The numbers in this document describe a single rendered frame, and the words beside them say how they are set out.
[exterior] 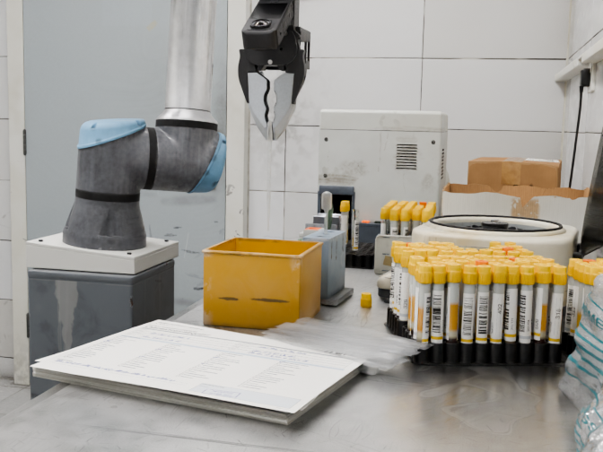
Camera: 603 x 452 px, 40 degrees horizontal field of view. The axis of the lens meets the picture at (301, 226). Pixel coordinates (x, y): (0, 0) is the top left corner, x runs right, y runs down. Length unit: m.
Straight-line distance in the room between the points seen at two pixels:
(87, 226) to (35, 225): 2.12
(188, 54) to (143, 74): 1.83
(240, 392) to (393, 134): 1.14
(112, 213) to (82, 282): 0.13
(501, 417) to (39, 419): 0.42
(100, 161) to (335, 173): 0.59
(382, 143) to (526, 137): 1.36
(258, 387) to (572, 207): 0.89
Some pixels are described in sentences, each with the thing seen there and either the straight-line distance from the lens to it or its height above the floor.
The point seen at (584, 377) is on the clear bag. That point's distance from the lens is 0.82.
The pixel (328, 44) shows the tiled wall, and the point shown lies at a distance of 3.21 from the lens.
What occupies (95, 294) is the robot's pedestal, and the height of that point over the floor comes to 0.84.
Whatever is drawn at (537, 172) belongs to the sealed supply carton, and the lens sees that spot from 2.19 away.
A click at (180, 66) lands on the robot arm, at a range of 1.54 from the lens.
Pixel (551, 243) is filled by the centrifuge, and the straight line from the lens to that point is 1.18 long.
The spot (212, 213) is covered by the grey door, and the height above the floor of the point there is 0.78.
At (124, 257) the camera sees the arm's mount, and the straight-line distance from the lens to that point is 1.45.
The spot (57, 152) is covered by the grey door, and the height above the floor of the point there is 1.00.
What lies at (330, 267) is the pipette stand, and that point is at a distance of 1.21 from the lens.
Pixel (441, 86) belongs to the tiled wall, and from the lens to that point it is 3.15.
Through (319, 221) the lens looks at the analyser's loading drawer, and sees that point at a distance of 1.75.
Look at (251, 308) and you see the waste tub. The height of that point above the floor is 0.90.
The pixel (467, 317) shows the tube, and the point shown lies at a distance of 0.94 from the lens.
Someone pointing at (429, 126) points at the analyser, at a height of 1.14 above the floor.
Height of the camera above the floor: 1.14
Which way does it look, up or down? 7 degrees down
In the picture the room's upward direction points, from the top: 1 degrees clockwise
